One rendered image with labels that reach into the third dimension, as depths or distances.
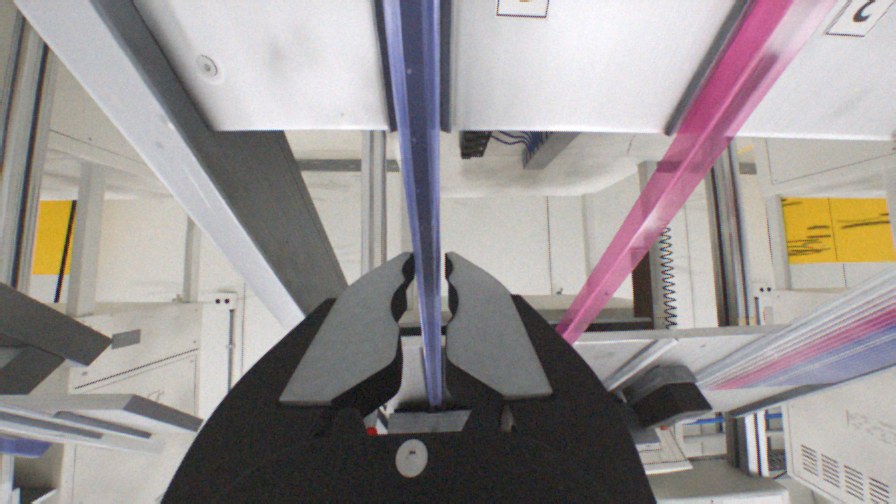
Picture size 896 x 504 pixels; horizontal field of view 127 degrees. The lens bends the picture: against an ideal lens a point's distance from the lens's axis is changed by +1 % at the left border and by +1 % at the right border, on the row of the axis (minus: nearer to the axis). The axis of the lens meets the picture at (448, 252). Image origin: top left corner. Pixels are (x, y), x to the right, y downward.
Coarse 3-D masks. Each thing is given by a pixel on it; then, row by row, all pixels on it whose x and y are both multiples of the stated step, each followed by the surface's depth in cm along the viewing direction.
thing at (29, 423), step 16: (0, 416) 13; (16, 416) 14; (32, 416) 14; (48, 416) 15; (16, 432) 14; (32, 432) 14; (48, 432) 15; (64, 432) 16; (80, 432) 16; (96, 432) 17; (112, 432) 18; (96, 448) 18; (112, 448) 18; (128, 448) 19; (144, 448) 20; (160, 448) 21
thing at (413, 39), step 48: (384, 0) 6; (432, 0) 6; (432, 48) 6; (432, 96) 7; (432, 144) 8; (432, 192) 9; (432, 240) 11; (432, 288) 14; (432, 336) 18; (432, 384) 25
